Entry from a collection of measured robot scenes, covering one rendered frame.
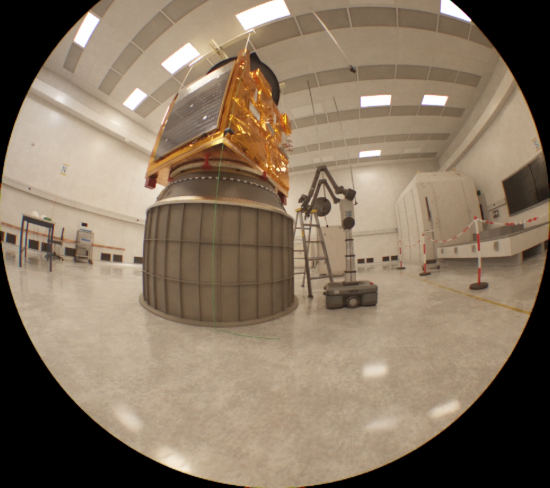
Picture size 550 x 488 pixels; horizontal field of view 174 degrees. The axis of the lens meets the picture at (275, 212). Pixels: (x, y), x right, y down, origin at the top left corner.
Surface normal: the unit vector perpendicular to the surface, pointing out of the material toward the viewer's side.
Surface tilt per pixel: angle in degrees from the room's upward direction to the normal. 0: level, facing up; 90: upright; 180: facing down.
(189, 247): 90
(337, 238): 90
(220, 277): 90
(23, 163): 90
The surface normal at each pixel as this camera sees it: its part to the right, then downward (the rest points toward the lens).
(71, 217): 0.93, -0.09
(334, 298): -0.26, -0.22
